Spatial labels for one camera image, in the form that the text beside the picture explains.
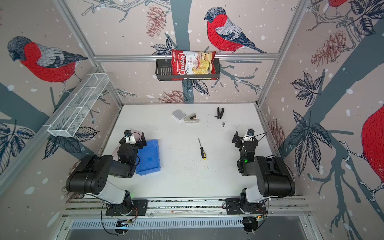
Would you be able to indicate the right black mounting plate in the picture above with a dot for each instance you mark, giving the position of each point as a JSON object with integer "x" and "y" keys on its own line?
{"x": 234, "y": 206}

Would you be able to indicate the blue plastic bin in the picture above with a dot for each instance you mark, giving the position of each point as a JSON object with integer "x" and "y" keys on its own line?
{"x": 149, "y": 159}

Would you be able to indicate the pink plastic case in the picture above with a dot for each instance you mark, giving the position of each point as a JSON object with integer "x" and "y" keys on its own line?
{"x": 135, "y": 137}

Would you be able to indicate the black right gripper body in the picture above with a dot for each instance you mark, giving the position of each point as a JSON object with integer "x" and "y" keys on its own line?
{"x": 254, "y": 144}

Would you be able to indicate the black mounting plate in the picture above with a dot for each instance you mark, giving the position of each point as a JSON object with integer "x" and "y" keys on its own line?
{"x": 234, "y": 206}
{"x": 141, "y": 207}

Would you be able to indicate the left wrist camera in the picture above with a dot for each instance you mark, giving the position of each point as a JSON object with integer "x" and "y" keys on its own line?
{"x": 129, "y": 137}

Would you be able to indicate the grey square box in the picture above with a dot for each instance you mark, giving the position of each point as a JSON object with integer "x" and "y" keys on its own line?
{"x": 179, "y": 115}

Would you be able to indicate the small beige stapler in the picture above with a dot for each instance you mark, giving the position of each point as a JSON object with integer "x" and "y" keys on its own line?
{"x": 192, "y": 119}

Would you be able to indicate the red cassava chips bag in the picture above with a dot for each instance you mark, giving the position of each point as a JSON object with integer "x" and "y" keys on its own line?
{"x": 193, "y": 63}

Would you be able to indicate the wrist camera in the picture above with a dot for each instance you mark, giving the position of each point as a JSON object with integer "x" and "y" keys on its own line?
{"x": 249, "y": 136}
{"x": 129, "y": 137}

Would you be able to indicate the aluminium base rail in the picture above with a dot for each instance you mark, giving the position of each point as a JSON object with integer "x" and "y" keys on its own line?
{"x": 188, "y": 208}

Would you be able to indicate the black yellow screwdriver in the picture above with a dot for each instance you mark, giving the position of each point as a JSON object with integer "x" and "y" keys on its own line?
{"x": 203, "y": 154}

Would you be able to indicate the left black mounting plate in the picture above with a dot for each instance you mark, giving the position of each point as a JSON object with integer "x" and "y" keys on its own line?
{"x": 141, "y": 207}

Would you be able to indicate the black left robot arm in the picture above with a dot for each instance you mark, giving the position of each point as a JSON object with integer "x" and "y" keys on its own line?
{"x": 90, "y": 177}

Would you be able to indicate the black wire wall basket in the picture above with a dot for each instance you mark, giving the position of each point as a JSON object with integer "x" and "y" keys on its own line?
{"x": 164, "y": 72}

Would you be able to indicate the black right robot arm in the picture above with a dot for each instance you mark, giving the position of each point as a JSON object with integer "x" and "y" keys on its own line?
{"x": 273, "y": 178}

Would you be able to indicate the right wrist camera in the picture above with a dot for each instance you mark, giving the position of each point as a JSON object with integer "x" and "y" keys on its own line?
{"x": 249, "y": 136}

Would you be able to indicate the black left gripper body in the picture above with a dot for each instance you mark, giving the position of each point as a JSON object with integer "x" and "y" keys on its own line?
{"x": 138, "y": 145}

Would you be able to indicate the black staple remover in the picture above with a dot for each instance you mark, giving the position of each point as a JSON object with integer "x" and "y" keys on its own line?
{"x": 220, "y": 112}

